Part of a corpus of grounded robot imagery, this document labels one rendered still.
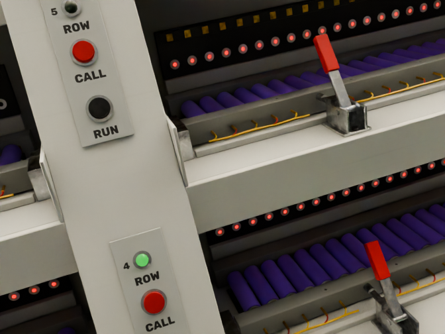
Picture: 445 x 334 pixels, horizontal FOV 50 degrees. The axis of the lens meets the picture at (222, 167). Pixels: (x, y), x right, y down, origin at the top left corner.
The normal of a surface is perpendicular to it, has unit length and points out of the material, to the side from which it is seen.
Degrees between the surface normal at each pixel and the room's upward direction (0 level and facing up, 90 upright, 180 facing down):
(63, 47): 90
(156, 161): 90
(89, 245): 90
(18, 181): 111
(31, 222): 21
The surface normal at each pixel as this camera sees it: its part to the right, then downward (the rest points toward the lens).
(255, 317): -0.16, -0.90
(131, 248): 0.22, 0.00
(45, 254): 0.30, 0.35
